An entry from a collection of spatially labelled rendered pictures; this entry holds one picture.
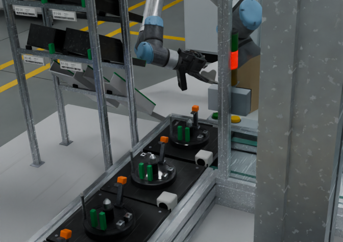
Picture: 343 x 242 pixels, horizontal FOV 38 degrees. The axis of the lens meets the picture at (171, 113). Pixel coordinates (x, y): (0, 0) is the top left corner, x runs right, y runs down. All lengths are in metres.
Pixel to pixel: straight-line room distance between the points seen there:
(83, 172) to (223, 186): 0.53
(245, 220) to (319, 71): 1.30
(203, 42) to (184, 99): 2.82
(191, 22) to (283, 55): 4.83
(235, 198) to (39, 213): 0.62
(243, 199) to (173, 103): 0.83
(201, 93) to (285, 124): 2.08
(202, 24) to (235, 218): 3.65
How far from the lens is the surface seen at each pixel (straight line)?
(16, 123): 4.27
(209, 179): 1.56
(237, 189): 1.57
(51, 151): 2.00
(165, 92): 2.39
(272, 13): 0.28
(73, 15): 1.53
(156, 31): 1.95
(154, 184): 1.49
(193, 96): 2.34
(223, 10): 1.35
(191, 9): 5.07
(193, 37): 5.14
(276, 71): 0.28
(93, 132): 2.08
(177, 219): 1.40
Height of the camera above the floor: 1.83
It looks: 26 degrees down
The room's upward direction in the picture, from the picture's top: 3 degrees counter-clockwise
